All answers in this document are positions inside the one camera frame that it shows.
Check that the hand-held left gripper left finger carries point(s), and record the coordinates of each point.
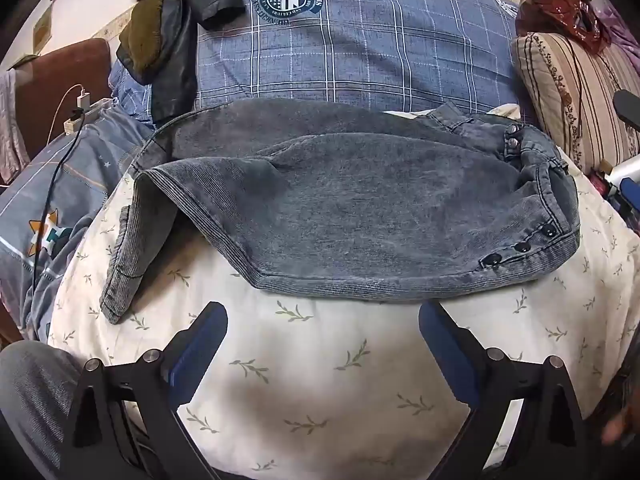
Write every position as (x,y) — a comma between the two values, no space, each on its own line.
(200,355)

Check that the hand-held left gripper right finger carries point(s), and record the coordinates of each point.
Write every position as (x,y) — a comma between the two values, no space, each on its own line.
(445,355)

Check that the grey denim pants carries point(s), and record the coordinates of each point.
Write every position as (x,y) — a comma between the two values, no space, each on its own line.
(350,210)

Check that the white leaf-print blanket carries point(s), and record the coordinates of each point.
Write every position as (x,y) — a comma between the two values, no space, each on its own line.
(310,385)

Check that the person's grey trouser leg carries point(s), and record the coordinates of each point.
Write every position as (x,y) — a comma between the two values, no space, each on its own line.
(35,400)

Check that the blue star-print duvet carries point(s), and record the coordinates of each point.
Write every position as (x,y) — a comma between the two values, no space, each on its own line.
(75,170)

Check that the white tube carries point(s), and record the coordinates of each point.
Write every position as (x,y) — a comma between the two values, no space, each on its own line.
(625,171)

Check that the white power strip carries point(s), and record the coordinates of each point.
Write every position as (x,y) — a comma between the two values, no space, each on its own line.
(95,109)

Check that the white charger plug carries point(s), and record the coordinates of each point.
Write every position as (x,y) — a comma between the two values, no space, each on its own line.
(82,99)

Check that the striped floral pillow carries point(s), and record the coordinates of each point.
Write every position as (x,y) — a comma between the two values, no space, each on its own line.
(565,90)

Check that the black jacket with fur collar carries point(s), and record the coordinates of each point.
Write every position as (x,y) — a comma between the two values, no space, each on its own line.
(172,60)

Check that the pink cloth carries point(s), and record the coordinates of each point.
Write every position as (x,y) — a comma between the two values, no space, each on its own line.
(12,125)

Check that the brown headboard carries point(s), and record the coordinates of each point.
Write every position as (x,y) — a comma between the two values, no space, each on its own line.
(45,90)

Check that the dark rounded object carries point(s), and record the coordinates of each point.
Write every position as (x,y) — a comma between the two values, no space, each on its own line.
(629,106)

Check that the blue plaid quilt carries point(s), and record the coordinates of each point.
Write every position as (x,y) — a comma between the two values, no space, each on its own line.
(375,50)

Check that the purple cloth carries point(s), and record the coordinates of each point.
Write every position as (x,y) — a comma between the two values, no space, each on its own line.
(625,35)

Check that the red plastic bag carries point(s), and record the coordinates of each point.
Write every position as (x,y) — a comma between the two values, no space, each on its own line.
(560,5)

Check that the yellow wall label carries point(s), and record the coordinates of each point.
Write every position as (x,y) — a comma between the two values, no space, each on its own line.
(42,27)

